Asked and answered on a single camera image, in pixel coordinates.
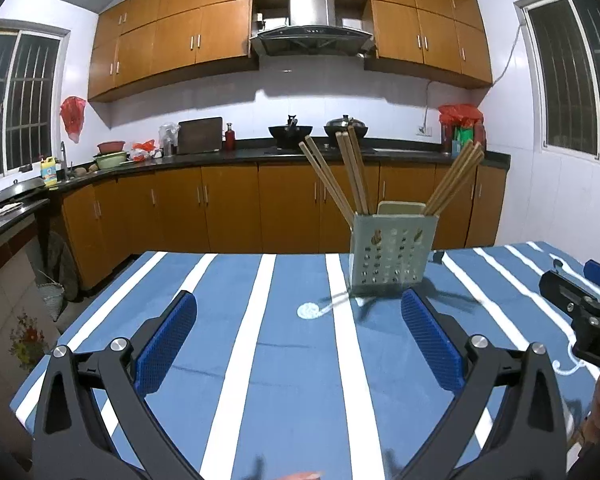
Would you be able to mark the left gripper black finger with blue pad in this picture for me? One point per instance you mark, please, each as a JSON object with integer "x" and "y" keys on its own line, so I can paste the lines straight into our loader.
{"x": 71, "y": 440}
{"x": 527, "y": 439}

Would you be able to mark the lower wooden kitchen cabinets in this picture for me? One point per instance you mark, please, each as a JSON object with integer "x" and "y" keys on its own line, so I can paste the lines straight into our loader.
{"x": 253, "y": 208}

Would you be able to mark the wooden kitchen cabinets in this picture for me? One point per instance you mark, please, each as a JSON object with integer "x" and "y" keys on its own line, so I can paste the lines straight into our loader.
{"x": 145, "y": 44}
{"x": 253, "y": 208}

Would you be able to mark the upper wooden kitchen cabinets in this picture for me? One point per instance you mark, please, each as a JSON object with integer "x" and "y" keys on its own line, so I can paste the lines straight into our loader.
{"x": 145, "y": 44}

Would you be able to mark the wooden chopsticks leaning right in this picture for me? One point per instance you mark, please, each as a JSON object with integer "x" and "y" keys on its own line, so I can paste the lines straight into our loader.
{"x": 462, "y": 169}

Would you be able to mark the green perforated utensil holder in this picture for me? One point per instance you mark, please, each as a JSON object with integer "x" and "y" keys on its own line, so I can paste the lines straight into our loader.
{"x": 389, "y": 250}

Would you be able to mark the blue white striped tablecloth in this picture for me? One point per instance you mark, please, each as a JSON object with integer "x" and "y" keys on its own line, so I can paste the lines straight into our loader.
{"x": 285, "y": 371}

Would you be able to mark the right window with bars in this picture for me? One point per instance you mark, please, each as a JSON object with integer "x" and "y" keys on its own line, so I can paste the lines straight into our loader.
{"x": 564, "y": 40}

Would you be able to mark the window with bars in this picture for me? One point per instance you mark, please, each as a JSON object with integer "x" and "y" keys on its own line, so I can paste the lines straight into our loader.
{"x": 28, "y": 69}
{"x": 564, "y": 40}

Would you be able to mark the yellow detergent bottle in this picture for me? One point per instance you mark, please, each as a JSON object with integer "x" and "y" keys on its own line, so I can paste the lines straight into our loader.
{"x": 49, "y": 171}

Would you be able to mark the wooden chopsticks upright middle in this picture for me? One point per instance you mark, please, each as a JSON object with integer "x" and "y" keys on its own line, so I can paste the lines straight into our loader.
{"x": 352, "y": 158}

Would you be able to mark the green basin with red bowl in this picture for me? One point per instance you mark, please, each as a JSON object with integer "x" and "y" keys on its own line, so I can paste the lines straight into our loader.
{"x": 110, "y": 154}

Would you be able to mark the black wok with lid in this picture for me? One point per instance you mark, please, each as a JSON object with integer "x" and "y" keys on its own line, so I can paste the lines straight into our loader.
{"x": 342, "y": 125}

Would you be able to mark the red orange bag on counter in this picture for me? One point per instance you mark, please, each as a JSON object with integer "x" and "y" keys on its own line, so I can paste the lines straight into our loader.
{"x": 143, "y": 151}

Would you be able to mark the wooden chopstick leaning left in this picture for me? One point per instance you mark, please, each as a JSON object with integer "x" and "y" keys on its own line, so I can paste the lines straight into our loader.
{"x": 319, "y": 164}

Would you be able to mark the dark cutting board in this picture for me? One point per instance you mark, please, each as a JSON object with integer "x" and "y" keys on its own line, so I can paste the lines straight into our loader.
{"x": 200, "y": 136}

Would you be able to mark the black wok left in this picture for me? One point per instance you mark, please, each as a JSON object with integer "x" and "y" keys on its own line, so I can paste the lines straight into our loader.
{"x": 289, "y": 136}

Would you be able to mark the red sauce bottle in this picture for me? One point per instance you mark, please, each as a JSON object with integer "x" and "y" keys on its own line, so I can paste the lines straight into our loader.
{"x": 229, "y": 138}

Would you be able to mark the steel range hood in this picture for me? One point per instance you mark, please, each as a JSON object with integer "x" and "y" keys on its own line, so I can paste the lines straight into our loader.
{"x": 312, "y": 27}

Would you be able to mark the left window with bars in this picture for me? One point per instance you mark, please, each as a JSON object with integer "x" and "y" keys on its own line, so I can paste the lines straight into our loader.
{"x": 28, "y": 69}

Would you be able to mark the red plastic bag on wall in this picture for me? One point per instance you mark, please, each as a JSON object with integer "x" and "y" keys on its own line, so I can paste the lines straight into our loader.
{"x": 72, "y": 113}

